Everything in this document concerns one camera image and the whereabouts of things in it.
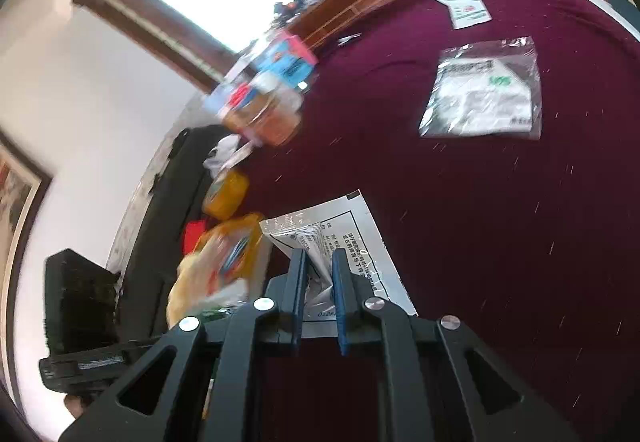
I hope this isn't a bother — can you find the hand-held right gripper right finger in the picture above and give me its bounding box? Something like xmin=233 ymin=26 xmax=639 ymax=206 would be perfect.
xmin=331 ymin=248 xmax=581 ymax=442

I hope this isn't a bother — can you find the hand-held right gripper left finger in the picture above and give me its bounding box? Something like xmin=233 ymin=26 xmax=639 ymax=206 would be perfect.
xmin=57 ymin=247 xmax=308 ymax=442

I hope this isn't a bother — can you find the white printed foil packet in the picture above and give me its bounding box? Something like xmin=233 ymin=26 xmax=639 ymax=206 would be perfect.
xmin=259 ymin=189 xmax=418 ymax=338

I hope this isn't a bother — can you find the red bag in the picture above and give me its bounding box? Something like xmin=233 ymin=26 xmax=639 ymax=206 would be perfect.
xmin=182 ymin=219 xmax=211 ymax=254

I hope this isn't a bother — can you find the yellow tape roll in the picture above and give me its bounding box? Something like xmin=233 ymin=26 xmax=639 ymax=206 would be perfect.
xmin=202 ymin=170 xmax=250 ymax=219

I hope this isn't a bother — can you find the white plastic bag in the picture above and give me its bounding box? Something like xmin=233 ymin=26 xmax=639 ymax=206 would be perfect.
xmin=202 ymin=134 xmax=253 ymax=178

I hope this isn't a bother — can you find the clear plastic jar red label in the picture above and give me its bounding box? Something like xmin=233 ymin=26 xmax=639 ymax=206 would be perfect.
xmin=220 ymin=72 xmax=303 ymax=148

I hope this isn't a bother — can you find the red blue snack packet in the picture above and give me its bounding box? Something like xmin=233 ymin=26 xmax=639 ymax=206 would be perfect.
xmin=202 ymin=82 xmax=251 ymax=115

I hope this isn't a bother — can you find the small blue printed box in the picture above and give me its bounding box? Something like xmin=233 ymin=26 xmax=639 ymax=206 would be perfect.
xmin=250 ymin=33 xmax=319 ymax=90

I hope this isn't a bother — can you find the framed wall picture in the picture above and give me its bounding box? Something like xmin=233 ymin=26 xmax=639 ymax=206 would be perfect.
xmin=0 ymin=132 xmax=53 ymax=388

